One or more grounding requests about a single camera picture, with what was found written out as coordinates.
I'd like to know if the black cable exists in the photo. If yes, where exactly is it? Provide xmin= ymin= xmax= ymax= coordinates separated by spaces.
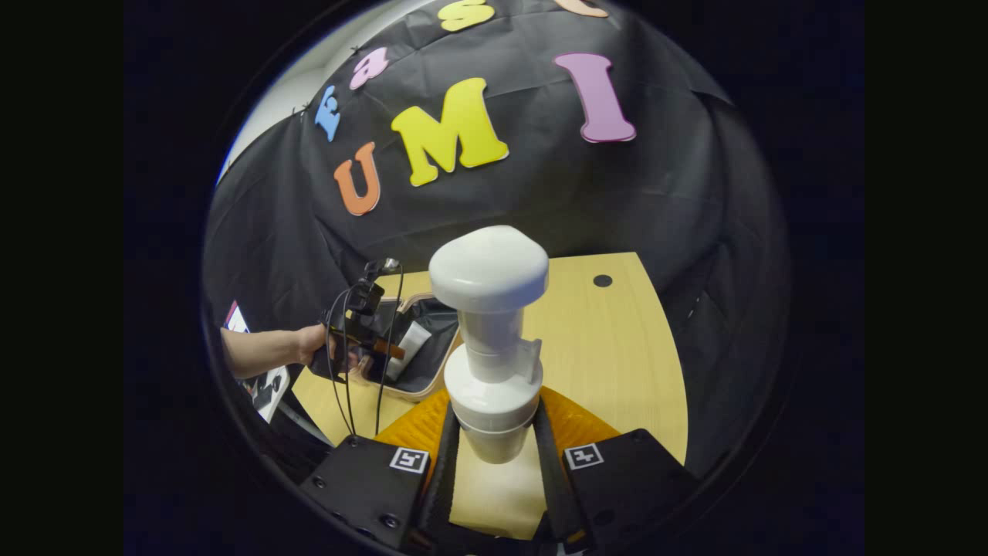
xmin=325 ymin=286 xmax=365 ymax=442
xmin=374 ymin=265 xmax=406 ymax=439

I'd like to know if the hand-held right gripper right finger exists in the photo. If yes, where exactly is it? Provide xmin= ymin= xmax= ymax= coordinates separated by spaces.
xmin=531 ymin=386 xmax=701 ymax=554

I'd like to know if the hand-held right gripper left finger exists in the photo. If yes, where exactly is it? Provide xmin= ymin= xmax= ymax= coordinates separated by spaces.
xmin=299 ymin=388 xmax=462 ymax=553

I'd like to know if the beige scalloped suitcase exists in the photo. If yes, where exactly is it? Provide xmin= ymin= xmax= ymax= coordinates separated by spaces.
xmin=347 ymin=290 xmax=465 ymax=404

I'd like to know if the white pump bottle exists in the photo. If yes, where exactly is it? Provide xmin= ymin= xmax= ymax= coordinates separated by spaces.
xmin=428 ymin=225 xmax=550 ymax=465

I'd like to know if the white cone-shaped tube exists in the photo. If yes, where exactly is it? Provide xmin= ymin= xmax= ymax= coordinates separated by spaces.
xmin=384 ymin=320 xmax=433 ymax=384

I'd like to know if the black backdrop cloth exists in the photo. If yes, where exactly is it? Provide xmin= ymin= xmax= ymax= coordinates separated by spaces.
xmin=202 ymin=0 xmax=790 ymax=480

